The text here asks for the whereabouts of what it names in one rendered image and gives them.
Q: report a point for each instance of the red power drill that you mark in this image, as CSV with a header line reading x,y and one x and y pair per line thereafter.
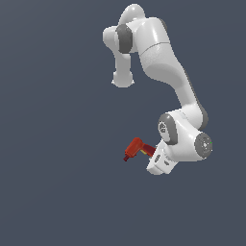
x,y
136,148

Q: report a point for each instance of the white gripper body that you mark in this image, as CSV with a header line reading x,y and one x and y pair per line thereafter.
x,y
160,161

